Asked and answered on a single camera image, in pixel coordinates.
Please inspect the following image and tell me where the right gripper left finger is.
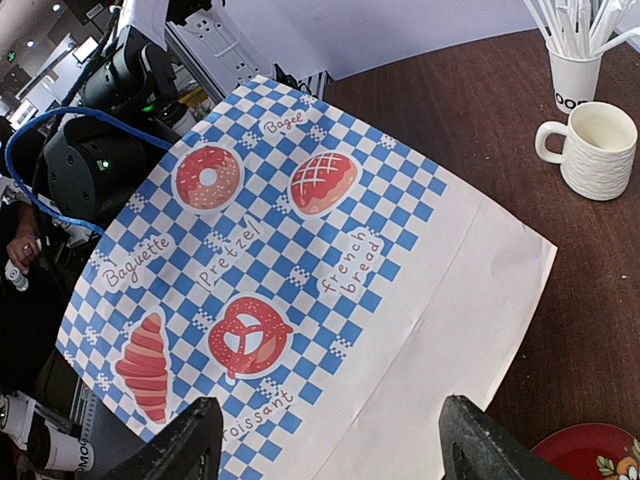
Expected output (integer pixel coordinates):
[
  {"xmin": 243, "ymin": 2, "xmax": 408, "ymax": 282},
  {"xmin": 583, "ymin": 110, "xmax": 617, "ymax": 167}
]
[{"xmin": 103, "ymin": 397, "xmax": 223, "ymax": 479}]

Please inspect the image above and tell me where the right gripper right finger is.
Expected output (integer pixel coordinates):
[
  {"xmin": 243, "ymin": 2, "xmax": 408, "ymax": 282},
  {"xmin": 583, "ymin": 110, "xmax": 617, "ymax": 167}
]
[{"xmin": 438, "ymin": 395, "xmax": 569, "ymax": 479}]

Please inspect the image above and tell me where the blue checkered paper bag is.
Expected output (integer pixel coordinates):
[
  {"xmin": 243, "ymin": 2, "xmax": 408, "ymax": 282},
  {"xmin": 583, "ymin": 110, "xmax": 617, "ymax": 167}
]
[{"xmin": 56, "ymin": 77, "xmax": 557, "ymax": 479}]

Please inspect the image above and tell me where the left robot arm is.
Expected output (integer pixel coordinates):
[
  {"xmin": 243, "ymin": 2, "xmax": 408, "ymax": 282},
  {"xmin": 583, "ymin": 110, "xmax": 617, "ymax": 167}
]
[{"xmin": 44, "ymin": 1, "xmax": 282, "ymax": 222}]

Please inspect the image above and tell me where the person hand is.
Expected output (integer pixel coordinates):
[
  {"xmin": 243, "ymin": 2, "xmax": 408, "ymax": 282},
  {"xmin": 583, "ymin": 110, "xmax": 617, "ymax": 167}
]
[{"xmin": 6, "ymin": 231, "xmax": 40, "ymax": 275}]

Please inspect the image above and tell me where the red floral plate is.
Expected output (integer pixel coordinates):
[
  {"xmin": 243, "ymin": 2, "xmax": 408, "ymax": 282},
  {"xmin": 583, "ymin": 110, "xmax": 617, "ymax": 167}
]
[{"xmin": 533, "ymin": 423, "xmax": 639, "ymax": 479}]

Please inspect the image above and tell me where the white ceramic mug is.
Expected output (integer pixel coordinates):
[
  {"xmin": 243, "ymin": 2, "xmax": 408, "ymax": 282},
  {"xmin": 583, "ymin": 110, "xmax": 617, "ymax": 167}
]
[{"xmin": 534, "ymin": 102, "xmax": 639, "ymax": 202}]

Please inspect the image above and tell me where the white paper cup with straws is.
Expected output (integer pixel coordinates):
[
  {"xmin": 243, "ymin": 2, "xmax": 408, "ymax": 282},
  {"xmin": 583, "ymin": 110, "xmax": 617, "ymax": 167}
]
[{"xmin": 548, "ymin": 47, "xmax": 602, "ymax": 114}]

